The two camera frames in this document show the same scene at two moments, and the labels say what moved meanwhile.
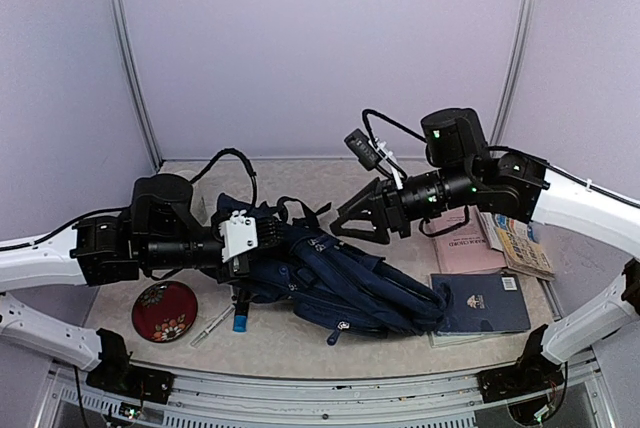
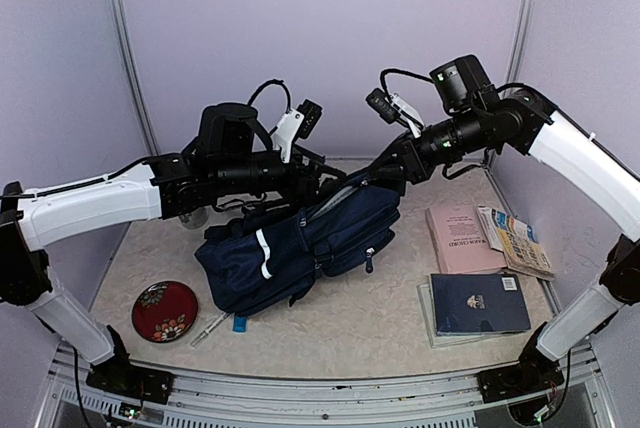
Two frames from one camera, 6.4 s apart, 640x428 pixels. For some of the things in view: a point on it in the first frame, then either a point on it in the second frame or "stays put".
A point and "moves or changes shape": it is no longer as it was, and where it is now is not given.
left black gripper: (238, 269) → (308, 194)
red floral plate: (164, 311) stays put
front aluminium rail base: (255, 400) stays put
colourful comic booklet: (515, 239) stays put
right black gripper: (384, 195) → (415, 165)
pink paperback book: (467, 248) stays put
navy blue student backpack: (335, 288) moves or changes shape
